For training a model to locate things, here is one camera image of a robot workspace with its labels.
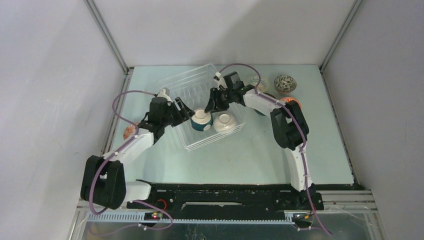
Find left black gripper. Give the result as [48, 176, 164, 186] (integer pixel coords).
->
[160, 97, 195, 128]

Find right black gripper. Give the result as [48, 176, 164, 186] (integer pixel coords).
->
[206, 87, 235, 113]

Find white and navy bowl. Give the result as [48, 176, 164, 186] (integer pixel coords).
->
[190, 108, 213, 132]

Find plain white bowl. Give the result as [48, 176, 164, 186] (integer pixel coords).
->
[212, 112, 237, 133]

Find yellow patterned bowl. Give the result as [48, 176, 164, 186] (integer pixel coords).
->
[247, 75, 269, 93]

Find blue zigzag orange-inside bowl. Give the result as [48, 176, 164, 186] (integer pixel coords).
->
[122, 122, 140, 140]

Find white bowl red rings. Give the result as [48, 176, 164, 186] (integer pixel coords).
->
[279, 96, 303, 110]

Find dark teal bowl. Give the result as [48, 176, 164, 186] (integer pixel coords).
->
[254, 92, 276, 116]

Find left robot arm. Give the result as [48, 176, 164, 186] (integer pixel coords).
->
[80, 96, 195, 210]

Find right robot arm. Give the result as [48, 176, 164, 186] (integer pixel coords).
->
[205, 72, 313, 209]

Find white wire dish rack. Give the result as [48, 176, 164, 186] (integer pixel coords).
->
[157, 63, 246, 151]

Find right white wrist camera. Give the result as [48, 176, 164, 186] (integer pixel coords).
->
[213, 71, 228, 90]

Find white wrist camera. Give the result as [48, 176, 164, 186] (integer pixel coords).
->
[213, 71, 228, 90]
[156, 87, 173, 102]

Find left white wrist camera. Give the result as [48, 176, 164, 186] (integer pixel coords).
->
[156, 87, 173, 102]

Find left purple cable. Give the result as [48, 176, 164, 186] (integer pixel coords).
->
[86, 90, 175, 233]

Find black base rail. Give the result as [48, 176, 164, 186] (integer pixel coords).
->
[122, 183, 364, 221]

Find aluminium frame rail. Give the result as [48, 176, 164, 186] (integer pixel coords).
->
[82, 0, 130, 75]

